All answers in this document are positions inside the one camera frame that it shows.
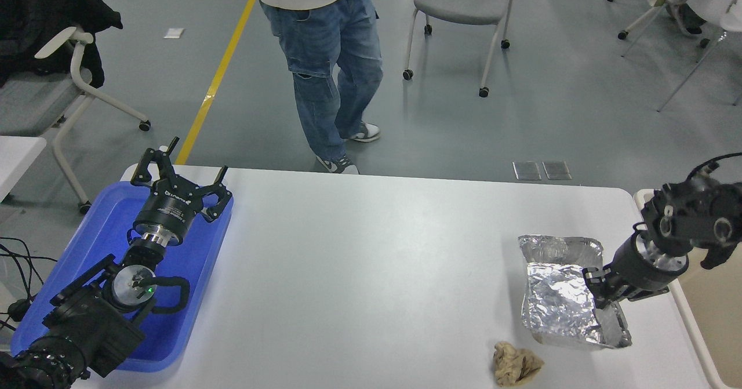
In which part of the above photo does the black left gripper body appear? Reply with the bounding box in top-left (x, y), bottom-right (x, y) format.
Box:
top-left (133, 176), bottom-right (205, 246)

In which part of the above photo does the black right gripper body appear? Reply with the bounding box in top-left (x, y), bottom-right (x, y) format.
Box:
top-left (606, 234), bottom-right (676, 298)

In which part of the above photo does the silver foil tray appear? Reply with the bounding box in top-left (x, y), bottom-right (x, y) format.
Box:
top-left (518, 234), bottom-right (634, 350)

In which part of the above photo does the blue plastic tray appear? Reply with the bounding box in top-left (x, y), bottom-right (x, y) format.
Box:
top-left (10, 180), bottom-right (234, 373)

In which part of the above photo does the large pale bin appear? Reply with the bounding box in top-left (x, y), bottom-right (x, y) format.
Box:
top-left (634, 188), bottom-right (742, 389)

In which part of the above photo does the crumpled tan paper ball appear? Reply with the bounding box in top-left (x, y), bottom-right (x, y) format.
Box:
top-left (493, 341), bottom-right (545, 387)

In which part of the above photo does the white-framed chair with armrest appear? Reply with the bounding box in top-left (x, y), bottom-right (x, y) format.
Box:
top-left (0, 27), bottom-right (152, 215)

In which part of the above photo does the small white side table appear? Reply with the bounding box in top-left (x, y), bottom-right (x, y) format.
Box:
top-left (0, 136), bottom-right (47, 201)

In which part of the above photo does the black plug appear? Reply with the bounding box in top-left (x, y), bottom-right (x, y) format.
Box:
top-left (6, 298), bottom-right (32, 323)

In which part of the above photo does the person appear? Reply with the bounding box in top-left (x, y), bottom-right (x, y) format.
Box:
top-left (648, 0), bottom-right (742, 36)
top-left (253, 0), bottom-right (384, 175)

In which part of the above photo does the black jacket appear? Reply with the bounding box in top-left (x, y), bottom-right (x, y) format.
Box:
top-left (0, 0), bottom-right (123, 89)

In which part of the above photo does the white-legged chair on casters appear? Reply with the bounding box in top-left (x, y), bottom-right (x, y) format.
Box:
top-left (606, 0), bottom-right (742, 112)

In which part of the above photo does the black floor cable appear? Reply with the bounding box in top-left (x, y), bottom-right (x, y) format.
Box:
top-left (0, 237), bottom-right (59, 332)

